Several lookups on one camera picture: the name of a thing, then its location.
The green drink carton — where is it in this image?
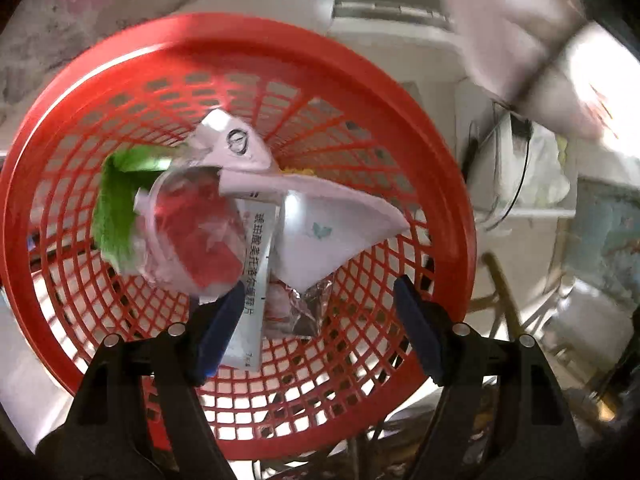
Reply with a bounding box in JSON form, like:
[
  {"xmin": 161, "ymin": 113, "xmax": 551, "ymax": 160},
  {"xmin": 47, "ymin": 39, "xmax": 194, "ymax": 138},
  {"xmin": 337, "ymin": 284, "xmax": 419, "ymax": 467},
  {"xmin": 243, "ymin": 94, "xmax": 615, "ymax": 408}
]
[{"xmin": 91, "ymin": 144, "xmax": 178, "ymax": 274}]

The red mesh trash basket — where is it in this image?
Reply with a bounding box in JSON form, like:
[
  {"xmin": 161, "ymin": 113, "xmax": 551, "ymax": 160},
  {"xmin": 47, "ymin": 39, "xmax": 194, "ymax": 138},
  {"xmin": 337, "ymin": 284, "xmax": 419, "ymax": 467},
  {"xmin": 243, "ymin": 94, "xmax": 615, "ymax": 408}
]
[{"xmin": 1, "ymin": 13, "xmax": 476, "ymax": 460}]

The white medicine box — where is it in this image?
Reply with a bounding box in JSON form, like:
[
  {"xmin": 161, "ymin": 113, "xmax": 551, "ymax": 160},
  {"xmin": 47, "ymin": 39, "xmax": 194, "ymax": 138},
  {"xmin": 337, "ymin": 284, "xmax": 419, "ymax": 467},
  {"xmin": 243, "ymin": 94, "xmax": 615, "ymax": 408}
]
[{"xmin": 222, "ymin": 200, "xmax": 280, "ymax": 372}]

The white cardboard storage box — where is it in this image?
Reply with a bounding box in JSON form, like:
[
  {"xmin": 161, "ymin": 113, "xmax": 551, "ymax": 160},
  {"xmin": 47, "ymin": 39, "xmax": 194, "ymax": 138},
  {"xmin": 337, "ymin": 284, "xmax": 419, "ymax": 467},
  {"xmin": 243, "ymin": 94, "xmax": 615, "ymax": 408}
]
[{"xmin": 468, "ymin": 107, "xmax": 577, "ymax": 226}]

